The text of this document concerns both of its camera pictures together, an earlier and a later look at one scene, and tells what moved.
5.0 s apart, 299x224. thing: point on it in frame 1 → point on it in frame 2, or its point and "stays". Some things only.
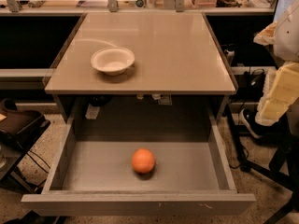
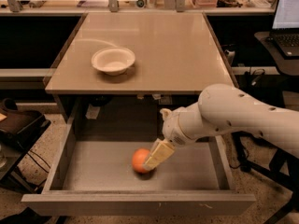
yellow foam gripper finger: (280, 91) → (179, 127)
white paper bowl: (112, 61) stays
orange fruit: (143, 161) stays
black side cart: (18, 129) stays
